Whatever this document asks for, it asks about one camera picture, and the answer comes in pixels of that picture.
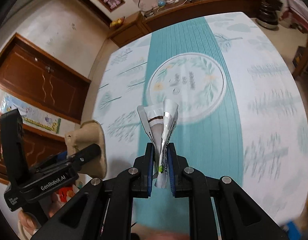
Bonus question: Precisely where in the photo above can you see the silver torn sachet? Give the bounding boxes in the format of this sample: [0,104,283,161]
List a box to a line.
[137,99,178,189]

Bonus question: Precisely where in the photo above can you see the person left hand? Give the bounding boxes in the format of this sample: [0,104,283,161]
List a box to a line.
[17,192,62,235]

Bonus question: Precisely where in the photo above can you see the brown wooden door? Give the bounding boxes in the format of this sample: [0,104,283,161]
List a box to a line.
[0,33,91,124]

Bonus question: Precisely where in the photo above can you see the white teal patterned tablecloth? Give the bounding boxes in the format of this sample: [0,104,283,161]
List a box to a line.
[92,12,308,224]

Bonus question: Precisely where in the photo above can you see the fruit bowl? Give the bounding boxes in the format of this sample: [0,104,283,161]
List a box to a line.
[110,17,125,30]

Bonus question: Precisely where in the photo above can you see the pink dumbbells in niche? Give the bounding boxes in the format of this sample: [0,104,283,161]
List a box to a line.
[104,0,121,9]

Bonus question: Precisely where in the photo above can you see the wooden tv cabinet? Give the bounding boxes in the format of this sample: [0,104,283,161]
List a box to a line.
[107,0,262,48]

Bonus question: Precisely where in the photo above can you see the stacked dark pots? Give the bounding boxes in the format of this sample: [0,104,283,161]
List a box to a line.
[256,2,278,30]

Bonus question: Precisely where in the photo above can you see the pink cloth side table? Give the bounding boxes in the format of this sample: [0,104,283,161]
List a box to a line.
[280,0,308,79]

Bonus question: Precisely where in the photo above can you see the children wall poster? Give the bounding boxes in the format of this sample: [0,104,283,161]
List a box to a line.
[0,93,61,134]

